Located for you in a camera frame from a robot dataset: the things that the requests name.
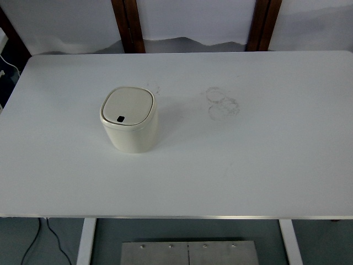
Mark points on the cream plastic lidded trash bin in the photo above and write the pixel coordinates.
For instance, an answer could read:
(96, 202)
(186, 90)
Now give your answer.
(129, 138)

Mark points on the brown wooden screen frame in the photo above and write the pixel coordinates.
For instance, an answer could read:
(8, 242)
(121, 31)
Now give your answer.
(263, 25)
(131, 25)

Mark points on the white table leg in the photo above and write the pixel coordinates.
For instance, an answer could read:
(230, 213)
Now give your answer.
(291, 243)
(86, 243)

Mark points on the grey metal plate with screws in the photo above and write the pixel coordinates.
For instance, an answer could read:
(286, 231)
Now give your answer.
(165, 255)

